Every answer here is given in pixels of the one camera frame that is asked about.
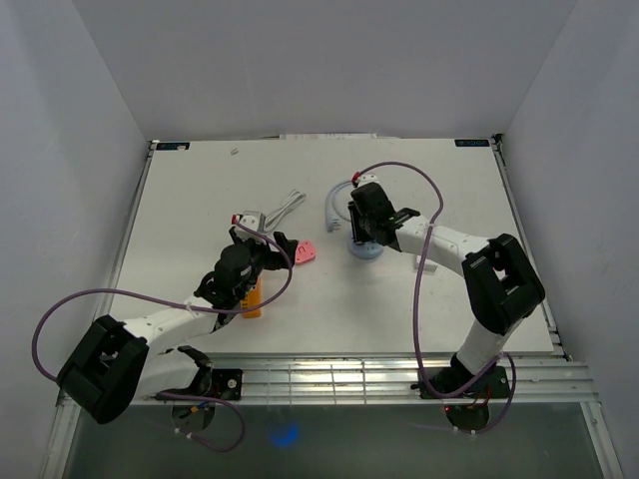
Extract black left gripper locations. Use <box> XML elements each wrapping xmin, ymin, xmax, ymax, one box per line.
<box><xmin>229</xmin><ymin>227</ymin><xmax>297</xmax><ymax>300</ymax></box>

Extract blue round power socket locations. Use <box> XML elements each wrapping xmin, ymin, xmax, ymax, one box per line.
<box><xmin>347</xmin><ymin>237</ymin><xmax>384</xmax><ymax>260</ymax></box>

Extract pink square plug adapter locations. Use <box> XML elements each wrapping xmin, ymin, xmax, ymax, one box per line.
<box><xmin>295</xmin><ymin>240</ymin><xmax>317</xmax><ymax>265</ymax></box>

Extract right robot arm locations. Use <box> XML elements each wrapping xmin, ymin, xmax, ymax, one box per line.
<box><xmin>348</xmin><ymin>176</ymin><xmax>545</xmax><ymax>396</ymax></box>

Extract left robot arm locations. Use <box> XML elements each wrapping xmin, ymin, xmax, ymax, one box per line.
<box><xmin>56</xmin><ymin>229</ymin><xmax>298</xmax><ymax>424</ymax></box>

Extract orange power strip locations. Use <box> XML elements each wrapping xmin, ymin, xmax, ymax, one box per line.
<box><xmin>241</xmin><ymin>276</ymin><xmax>262</xmax><ymax>318</ymax></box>

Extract white cube charger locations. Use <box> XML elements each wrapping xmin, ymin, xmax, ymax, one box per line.
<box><xmin>412</xmin><ymin>254</ymin><xmax>437</xmax><ymax>274</ymax></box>

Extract papers at table back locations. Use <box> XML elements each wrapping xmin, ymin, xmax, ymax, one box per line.
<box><xmin>278</xmin><ymin>133</ymin><xmax>377</xmax><ymax>141</ymax></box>

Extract dark table corner label right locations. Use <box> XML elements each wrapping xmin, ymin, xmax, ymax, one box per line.
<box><xmin>454</xmin><ymin>139</ymin><xmax>490</xmax><ymax>148</ymax></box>

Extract dark table corner label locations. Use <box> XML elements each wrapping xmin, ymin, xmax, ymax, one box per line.
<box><xmin>454</xmin><ymin>139</ymin><xmax>490</xmax><ymax>148</ymax></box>
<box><xmin>155</xmin><ymin>142</ymin><xmax>191</xmax><ymax>151</ymax></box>

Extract dark table corner label left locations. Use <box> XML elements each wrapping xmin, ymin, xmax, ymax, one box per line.
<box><xmin>155</xmin><ymin>142</ymin><xmax>191</xmax><ymax>151</ymax></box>

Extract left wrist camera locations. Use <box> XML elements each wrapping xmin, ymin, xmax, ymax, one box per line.
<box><xmin>232</xmin><ymin>211</ymin><xmax>266</xmax><ymax>234</ymax></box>

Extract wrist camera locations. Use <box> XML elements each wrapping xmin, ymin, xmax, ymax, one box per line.
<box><xmin>232</xmin><ymin>211</ymin><xmax>266</xmax><ymax>234</ymax></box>
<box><xmin>351</xmin><ymin>172</ymin><xmax>379</xmax><ymax>188</ymax></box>

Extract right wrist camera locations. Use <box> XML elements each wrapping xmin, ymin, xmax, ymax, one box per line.
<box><xmin>351</xmin><ymin>172</ymin><xmax>379</xmax><ymax>188</ymax></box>

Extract white power strip cable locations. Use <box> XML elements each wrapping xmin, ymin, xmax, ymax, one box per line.
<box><xmin>263</xmin><ymin>188</ymin><xmax>308</xmax><ymax>232</ymax></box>

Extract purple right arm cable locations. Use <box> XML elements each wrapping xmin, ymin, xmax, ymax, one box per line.
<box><xmin>352</xmin><ymin>162</ymin><xmax>517</xmax><ymax>436</ymax></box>

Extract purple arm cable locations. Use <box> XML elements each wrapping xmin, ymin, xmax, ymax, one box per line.
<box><xmin>352</xmin><ymin>162</ymin><xmax>517</xmax><ymax>436</ymax></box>
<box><xmin>31</xmin><ymin>222</ymin><xmax>295</xmax><ymax>453</ymax></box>

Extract aluminium front rail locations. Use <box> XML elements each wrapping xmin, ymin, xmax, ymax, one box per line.
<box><xmin>55</xmin><ymin>361</ymin><xmax>600</xmax><ymax>406</ymax></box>

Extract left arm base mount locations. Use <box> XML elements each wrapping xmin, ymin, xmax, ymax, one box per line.
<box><xmin>157</xmin><ymin>368</ymin><xmax>244</xmax><ymax>401</ymax></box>

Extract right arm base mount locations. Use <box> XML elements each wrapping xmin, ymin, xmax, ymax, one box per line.
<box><xmin>408</xmin><ymin>366</ymin><xmax>517</xmax><ymax>400</ymax></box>

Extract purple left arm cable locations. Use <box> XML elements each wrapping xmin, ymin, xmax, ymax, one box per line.
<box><xmin>31</xmin><ymin>222</ymin><xmax>295</xmax><ymax>453</ymax></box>

